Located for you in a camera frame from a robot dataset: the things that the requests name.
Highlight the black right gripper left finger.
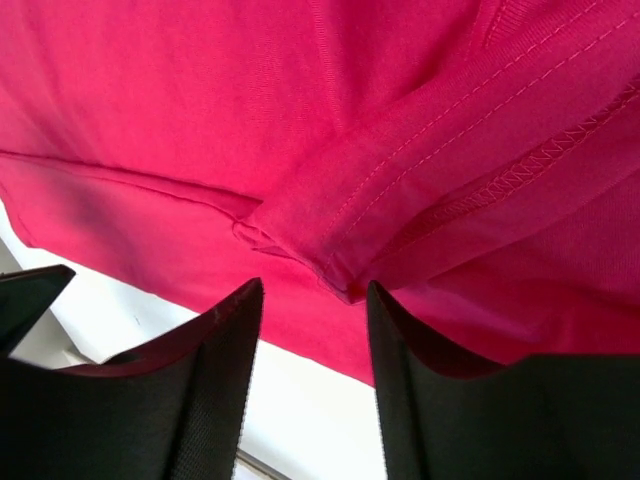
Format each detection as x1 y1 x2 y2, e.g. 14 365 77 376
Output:
1 278 264 479

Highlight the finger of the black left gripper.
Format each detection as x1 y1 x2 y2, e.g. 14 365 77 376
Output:
1 265 75 356

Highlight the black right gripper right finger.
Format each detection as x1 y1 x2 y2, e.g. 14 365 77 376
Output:
366 282 639 479

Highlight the magenta t shirt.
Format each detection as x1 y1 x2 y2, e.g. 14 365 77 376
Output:
1 1 639 382

